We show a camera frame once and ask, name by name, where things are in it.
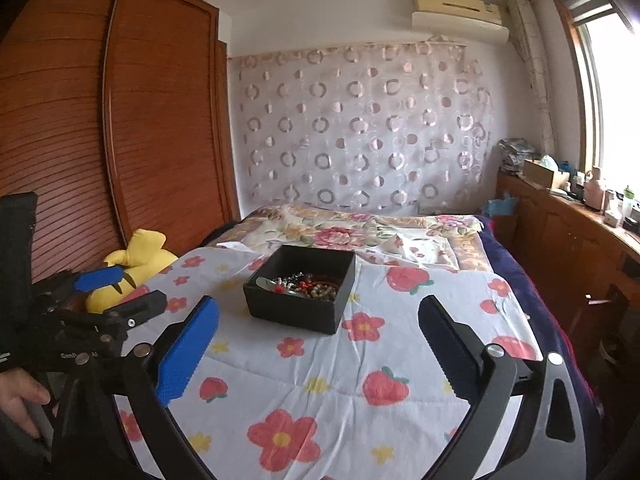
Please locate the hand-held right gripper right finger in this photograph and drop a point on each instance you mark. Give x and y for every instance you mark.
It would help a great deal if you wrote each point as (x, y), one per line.
(445, 345)

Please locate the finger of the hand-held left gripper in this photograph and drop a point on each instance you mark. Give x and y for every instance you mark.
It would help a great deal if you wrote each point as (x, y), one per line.
(100, 277)
(142, 306)

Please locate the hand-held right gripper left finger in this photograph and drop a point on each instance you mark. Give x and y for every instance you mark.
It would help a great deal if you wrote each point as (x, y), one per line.
(185, 355)

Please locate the pale white ornament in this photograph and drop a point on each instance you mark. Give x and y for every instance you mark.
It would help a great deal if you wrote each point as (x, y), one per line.
(265, 282)

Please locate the black box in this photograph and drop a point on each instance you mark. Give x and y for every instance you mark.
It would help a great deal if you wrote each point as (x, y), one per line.
(300, 317)

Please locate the person's left hand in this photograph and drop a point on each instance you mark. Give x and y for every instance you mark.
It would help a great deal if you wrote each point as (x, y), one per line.
(22, 400)

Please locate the yellow plush toy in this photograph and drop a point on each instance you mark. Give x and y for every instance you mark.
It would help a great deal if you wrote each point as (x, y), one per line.
(145, 255)

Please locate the dark blue blanket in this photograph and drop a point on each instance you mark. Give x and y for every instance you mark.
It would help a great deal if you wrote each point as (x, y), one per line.
(540, 300)

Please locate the strawberry print blanket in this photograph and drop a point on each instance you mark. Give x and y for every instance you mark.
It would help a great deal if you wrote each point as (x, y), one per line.
(325, 370)

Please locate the floral quilt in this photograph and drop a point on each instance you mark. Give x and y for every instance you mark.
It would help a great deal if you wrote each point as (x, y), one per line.
(350, 230)

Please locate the blue plastic bag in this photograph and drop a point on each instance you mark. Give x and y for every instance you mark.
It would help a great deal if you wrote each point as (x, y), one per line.
(502, 206)

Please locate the wooden wardrobe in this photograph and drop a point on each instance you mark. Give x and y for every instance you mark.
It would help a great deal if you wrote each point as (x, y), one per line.
(150, 135)

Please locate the wooden cabinet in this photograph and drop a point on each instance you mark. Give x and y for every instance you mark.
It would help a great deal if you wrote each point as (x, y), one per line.
(560, 240)

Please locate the cardboard box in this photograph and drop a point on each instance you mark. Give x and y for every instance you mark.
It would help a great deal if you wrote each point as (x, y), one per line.
(542, 175)

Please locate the stack of newspapers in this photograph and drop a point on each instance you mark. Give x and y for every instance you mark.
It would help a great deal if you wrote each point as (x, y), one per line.
(517, 152)

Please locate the pink bottle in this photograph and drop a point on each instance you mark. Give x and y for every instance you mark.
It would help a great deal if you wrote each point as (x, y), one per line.
(595, 190)

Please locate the green capped bottle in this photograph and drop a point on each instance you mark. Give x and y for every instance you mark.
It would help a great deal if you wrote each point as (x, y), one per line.
(627, 205)

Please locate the circle pattern curtain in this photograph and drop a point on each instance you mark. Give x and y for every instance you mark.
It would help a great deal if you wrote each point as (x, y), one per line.
(360, 125)

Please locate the lace window curtain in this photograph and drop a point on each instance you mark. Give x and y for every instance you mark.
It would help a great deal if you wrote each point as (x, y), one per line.
(535, 75)

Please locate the window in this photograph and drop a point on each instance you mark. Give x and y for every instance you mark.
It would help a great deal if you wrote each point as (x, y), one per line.
(610, 85)

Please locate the wall air conditioner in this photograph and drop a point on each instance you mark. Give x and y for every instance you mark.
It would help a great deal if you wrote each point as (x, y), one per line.
(457, 20)

